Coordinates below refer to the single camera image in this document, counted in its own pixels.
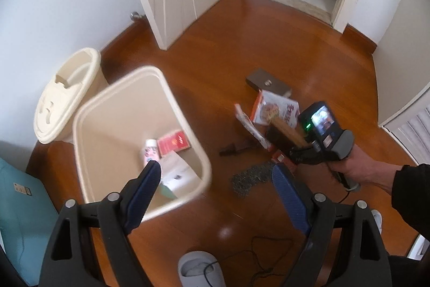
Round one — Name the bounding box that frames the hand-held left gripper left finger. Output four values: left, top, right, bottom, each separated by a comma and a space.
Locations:
40, 160, 162, 287

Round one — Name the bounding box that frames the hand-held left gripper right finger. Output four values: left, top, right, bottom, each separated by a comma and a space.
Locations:
271, 163, 392, 287

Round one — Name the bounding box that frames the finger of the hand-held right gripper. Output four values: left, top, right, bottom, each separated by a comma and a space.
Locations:
266, 125, 304, 164

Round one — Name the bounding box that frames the brown wooden-look box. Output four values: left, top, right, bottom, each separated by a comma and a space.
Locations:
273, 118, 309, 148

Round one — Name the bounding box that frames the cream plastic bin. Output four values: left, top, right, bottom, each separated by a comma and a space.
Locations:
72, 66, 212, 223

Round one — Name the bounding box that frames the person's right forearm black sleeve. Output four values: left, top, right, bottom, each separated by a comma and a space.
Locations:
391, 163, 430, 240

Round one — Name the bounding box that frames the person's right hand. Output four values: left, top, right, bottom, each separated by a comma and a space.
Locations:
331, 148, 404, 188

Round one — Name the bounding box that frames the red small packet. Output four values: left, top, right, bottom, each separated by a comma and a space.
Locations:
271, 150, 297, 174

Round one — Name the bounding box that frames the red white long packet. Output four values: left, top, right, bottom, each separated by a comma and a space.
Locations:
234, 103, 273, 150

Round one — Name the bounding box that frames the orange white noodle packet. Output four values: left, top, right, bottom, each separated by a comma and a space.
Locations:
252, 89, 300, 130

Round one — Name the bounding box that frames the white paper envelope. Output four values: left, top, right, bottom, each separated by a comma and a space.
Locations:
158, 151, 202, 194

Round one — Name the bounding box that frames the white bottle pink print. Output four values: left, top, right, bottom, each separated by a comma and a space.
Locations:
143, 138, 161, 170

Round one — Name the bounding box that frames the grey pile of scraps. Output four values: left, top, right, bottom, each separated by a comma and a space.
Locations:
232, 162, 277, 197

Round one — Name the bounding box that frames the red small box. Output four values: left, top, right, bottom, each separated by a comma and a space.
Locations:
157, 130, 190, 156

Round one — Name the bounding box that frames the dark brown flat box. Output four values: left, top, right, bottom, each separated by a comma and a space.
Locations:
245, 69, 293, 98

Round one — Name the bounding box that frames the white louvred vent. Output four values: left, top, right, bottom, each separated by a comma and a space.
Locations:
378, 82, 430, 166

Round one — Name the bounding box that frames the cream bin lid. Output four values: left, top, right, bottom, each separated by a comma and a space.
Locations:
33, 47, 109, 144

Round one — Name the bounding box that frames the teal cushion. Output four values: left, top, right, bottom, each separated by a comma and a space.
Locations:
0, 157, 60, 286

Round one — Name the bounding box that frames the person's dark trouser leg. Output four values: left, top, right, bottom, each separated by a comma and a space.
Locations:
386, 253, 430, 287

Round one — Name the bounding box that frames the black cable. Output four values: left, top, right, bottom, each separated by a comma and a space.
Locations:
202, 190, 352, 287

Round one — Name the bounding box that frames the white round device with cable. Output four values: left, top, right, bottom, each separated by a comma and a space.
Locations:
178, 251, 226, 287

